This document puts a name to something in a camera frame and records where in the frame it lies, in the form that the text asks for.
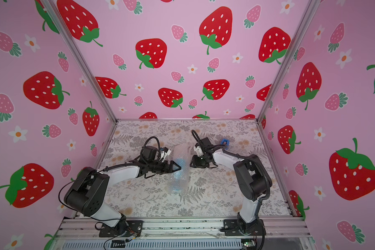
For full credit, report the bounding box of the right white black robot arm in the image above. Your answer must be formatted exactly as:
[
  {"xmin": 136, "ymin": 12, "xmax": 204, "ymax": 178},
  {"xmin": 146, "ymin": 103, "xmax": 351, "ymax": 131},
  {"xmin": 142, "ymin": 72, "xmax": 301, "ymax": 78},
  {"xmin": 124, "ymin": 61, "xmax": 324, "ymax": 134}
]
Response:
[{"xmin": 190, "ymin": 150, "xmax": 273, "ymax": 231}]

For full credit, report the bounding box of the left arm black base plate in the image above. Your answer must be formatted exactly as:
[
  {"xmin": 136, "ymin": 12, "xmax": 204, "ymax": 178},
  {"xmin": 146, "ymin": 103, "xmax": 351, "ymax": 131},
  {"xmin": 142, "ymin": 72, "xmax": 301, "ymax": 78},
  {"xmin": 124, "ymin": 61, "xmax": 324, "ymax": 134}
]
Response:
[{"xmin": 96, "ymin": 220, "xmax": 144, "ymax": 238}]

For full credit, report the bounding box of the blue plastic wine glass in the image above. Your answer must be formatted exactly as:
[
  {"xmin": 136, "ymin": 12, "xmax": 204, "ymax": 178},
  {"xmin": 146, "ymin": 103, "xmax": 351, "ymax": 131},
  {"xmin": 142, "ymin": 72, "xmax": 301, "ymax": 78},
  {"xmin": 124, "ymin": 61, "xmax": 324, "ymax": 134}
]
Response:
[{"xmin": 172, "ymin": 158, "xmax": 189, "ymax": 193}]

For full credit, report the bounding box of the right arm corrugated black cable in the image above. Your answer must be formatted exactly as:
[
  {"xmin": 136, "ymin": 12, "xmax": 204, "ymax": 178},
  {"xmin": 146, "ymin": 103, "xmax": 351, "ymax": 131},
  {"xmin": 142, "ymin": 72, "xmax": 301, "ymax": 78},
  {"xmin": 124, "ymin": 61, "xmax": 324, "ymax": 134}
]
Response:
[{"xmin": 191, "ymin": 129, "xmax": 273, "ymax": 201}]

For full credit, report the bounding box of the aluminium mounting rail frame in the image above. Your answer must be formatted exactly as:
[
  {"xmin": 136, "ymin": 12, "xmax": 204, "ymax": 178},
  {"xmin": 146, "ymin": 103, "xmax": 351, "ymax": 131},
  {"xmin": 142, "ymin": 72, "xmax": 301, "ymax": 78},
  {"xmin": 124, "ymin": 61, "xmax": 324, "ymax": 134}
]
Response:
[{"xmin": 48, "ymin": 216, "xmax": 316, "ymax": 250}]

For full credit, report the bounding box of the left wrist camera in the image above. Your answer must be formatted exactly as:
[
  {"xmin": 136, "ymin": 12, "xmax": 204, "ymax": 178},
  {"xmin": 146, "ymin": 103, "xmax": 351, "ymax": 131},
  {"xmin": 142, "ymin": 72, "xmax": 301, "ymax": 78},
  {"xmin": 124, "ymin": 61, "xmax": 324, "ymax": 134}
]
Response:
[{"xmin": 142, "ymin": 146, "xmax": 171, "ymax": 162}]

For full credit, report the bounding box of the blue tape dispenser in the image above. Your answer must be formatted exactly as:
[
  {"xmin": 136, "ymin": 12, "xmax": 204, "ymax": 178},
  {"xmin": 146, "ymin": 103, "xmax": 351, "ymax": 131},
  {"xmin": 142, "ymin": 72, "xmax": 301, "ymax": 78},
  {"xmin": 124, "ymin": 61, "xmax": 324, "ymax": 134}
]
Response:
[{"xmin": 221, "ymin": 139, "xmax": 230, "ymax": 147}]

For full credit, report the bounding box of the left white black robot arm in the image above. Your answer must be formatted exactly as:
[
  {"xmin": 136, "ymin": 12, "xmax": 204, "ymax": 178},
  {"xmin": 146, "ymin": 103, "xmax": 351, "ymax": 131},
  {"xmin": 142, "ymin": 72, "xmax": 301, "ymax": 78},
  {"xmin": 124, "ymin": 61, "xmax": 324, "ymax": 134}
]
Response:
[{"xmin": 64, "ymin": 160, "xmax": 181, "ymax": 228}]

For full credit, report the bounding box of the clear bubble wrap sheet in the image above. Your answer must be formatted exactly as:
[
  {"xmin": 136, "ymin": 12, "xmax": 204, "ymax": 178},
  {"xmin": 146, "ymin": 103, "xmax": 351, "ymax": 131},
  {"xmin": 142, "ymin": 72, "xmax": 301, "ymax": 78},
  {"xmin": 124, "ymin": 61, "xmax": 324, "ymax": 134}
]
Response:
[{"xmin": 168, "ymin": 144, "xmax": 192, "ymax": 195}]

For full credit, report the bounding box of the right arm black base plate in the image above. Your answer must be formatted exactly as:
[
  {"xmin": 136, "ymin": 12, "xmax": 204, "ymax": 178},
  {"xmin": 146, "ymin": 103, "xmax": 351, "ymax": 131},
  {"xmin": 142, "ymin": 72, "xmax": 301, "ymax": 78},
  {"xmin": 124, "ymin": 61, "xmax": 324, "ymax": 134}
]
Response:
[{"xmin": 219, "ymin": 219, "xmax": 266, "ymax": 236}]

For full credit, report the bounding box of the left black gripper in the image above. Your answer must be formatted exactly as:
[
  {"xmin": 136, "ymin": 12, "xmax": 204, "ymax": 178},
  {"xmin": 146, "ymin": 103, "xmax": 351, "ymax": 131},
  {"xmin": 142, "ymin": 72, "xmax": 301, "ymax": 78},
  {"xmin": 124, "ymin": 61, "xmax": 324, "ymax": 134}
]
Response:
[{"xmin": 148, "ymin": 160, "xmax": 181, "ymax": 174}]

